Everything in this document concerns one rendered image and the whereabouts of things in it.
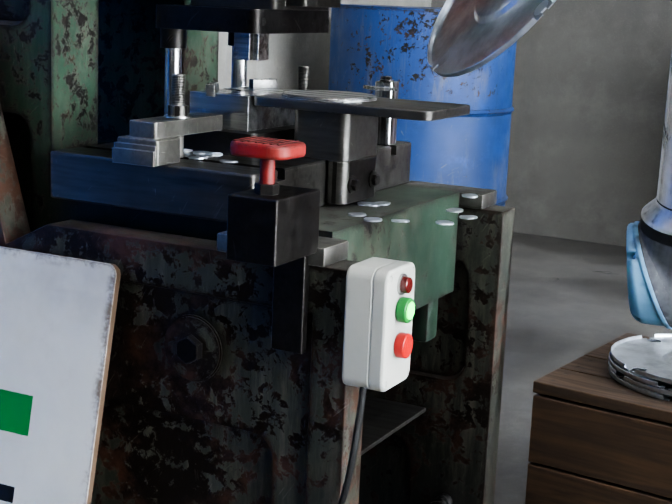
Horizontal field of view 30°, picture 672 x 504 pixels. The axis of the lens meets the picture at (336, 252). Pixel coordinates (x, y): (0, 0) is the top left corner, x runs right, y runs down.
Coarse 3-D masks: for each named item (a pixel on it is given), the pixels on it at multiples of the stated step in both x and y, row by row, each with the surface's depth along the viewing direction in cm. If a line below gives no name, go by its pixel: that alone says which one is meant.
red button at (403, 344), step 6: (396, 336) 136; (402, 336) 136; (408, 336) 136; (396, 342) 136; (402, 342) 136; (408, 342) 137; (396, 348) 136; (402, 348) 136; (408, 348) 137; (396, 354) 136; (402, 354) 136; (408, 354) 137
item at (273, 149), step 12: (240, 144) 128; (252, 144) 128; (264, 144) 128; (276, 144) 128; (288, 144) 128; (300, 144) 130; (240, 156) 129; (252, 156) 128; (264, 156) 127; (276, 156) 127; (288, 156) 128; (300, 156) 130; (264, 168) 130; (264, 180) 130
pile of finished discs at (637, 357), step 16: (640, 336) 206; (656, 336) 207; (624, 352) 198; (640, 352) 198; (656, 352) 198; (608, 368) 197; (624, 368) 192; (640, 368) 192; (656, 368) 190; (624, 384) 189; (640, 384) 186; (656, 384) 184
